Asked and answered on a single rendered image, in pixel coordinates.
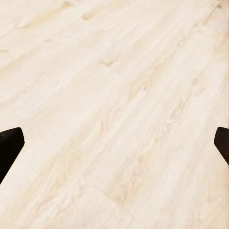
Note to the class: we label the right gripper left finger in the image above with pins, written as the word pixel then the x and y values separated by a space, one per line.
pixel 11 143

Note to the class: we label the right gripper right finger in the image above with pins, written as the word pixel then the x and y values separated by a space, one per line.
pixel 221 142

